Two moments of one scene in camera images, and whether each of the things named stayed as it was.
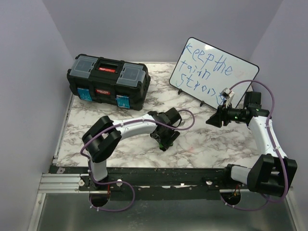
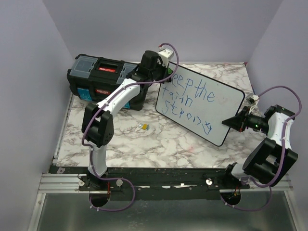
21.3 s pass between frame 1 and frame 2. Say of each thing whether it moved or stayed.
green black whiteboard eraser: moved
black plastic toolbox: stayed
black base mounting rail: stayed
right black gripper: moved
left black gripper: moved
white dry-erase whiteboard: moved
